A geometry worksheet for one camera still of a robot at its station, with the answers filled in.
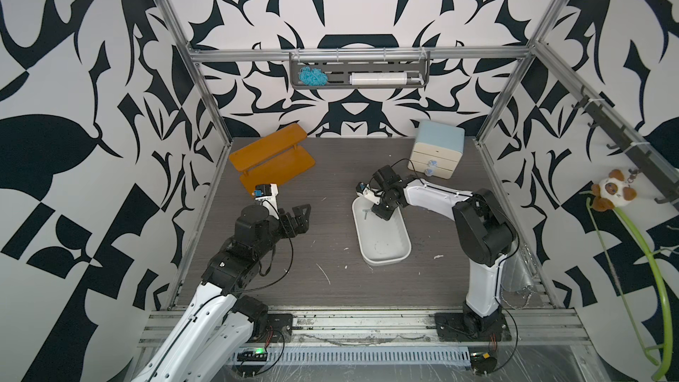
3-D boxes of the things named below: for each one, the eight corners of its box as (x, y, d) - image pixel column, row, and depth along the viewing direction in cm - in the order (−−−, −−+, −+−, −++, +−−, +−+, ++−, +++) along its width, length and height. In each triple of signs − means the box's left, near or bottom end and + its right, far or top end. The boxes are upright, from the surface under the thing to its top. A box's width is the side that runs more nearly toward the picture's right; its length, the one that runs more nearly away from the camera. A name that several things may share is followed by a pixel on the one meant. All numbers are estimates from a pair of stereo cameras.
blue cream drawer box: (406, 172, 111) (414, 146, 99) (413, 145, 121) (421, 118, 109) (449, 183, 108) (463, 157, 95) (452, 155, 117) (465, 128, 105)
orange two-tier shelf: (252, 200, 104) (240, 176, 92) (238, 178, 110) (225, 153, 98) (315, 164, 115) (312, 139, 103) (299, 146, 121) (295, 120, 109)
